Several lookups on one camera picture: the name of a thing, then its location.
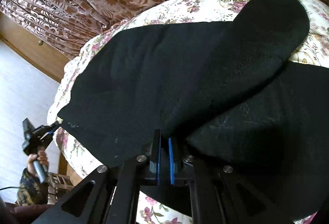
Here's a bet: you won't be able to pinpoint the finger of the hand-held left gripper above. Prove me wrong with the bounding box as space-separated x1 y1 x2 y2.
41 122 60 141

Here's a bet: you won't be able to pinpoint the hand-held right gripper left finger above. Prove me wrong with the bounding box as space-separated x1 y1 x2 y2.
31 129 162 224

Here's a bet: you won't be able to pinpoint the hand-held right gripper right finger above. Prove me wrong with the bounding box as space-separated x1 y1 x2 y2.
168 138 296 224

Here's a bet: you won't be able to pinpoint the black pants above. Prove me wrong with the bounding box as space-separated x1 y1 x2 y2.
57 0 329 222

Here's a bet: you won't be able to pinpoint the person's left forearm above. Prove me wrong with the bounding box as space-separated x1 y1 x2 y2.
14 167 49 206

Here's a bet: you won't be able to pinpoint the person's left hand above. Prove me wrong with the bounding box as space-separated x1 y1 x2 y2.
27 150 49 175

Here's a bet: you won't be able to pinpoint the wooden crate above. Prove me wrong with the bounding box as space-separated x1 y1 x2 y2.
48 173 74 201

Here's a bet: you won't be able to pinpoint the maroon cloth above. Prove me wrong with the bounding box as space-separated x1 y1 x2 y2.
0 202 49 224

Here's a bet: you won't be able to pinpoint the floral blanket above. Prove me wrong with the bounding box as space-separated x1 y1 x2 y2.
47 0 329 224

